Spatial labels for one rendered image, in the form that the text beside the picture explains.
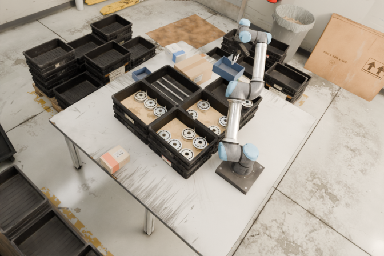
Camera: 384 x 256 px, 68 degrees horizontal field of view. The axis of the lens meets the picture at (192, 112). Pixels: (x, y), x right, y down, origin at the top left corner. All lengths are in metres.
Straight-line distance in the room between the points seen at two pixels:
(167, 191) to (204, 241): 0.39
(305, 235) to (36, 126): 2.83
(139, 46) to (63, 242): 2.30
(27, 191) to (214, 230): 1.32
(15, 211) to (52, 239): 0.31
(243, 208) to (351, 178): 1.78
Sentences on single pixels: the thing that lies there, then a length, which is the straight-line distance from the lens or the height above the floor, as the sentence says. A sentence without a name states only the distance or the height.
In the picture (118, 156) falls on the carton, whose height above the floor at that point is 0.77.
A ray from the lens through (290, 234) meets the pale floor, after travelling 2.88.
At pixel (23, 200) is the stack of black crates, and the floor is 0.49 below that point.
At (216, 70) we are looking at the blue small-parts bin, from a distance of 2.20.
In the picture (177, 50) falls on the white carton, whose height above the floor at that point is 0.79.
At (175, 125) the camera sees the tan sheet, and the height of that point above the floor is 0.83.
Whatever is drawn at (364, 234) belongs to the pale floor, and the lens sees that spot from 3.26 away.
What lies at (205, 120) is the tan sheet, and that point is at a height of 0.83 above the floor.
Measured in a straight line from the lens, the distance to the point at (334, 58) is 4.52.
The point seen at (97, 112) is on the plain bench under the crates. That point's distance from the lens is 2.38.
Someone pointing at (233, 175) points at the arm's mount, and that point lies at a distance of 2.05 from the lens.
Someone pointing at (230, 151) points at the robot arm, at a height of 0.96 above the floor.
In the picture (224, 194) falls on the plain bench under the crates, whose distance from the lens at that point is 2.02.
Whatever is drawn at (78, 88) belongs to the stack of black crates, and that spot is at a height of 0.27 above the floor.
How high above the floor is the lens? 2.45
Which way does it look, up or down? 47 degrees down
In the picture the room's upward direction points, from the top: 11 degrees clockwise
